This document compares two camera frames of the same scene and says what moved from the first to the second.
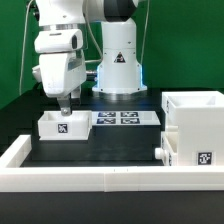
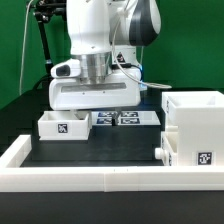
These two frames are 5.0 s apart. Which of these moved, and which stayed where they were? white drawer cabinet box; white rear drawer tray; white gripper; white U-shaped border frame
Moved: white gripper
Stayed: white U-shaped border frame; white drawer cabinet box; white rear drawer tray
